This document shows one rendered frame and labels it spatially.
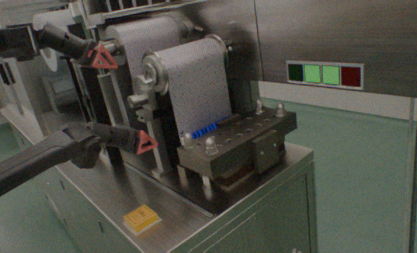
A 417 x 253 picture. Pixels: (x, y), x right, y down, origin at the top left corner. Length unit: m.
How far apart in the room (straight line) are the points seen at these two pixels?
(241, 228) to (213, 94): 0.45
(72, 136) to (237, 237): 0.53
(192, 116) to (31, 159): 0.52
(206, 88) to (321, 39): 0.39
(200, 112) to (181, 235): 0.43
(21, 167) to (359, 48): 0.84
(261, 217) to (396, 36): 0.62
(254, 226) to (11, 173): 0.67
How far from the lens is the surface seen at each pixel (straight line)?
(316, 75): 1.00
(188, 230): 0.87
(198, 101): 1.07
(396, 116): 3.62
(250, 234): 1.03
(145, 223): 0.92
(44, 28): 0.90
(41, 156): 0.77
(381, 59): 0.91
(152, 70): 1.01
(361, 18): 0.92
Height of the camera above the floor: 1.44
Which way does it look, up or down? 22 degrees down
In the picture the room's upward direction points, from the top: 10 degrees counter-clockwise
